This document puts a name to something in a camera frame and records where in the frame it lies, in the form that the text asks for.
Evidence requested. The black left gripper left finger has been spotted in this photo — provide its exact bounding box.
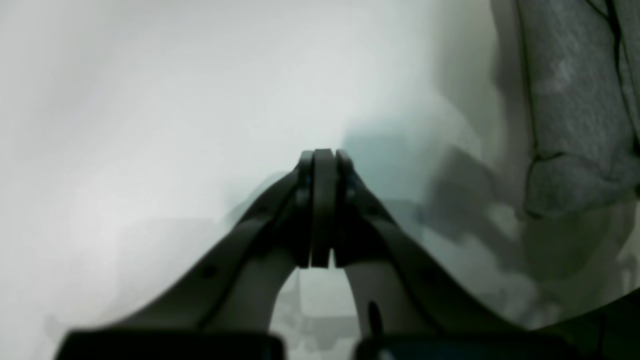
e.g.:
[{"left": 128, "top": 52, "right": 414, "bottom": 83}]
[{"left": 56, "top": 151, "right": 314, "bottom": 360}]

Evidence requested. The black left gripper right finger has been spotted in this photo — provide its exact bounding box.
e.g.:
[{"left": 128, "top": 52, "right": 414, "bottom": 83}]
[{"left": 312, "top": 149, "right": 576, "bottom": 360}]

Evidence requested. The grey T-shirt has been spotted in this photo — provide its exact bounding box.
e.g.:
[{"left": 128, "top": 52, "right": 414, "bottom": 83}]
[{"left": 516, "top": 0, "right": 640, "bottom": 217}]

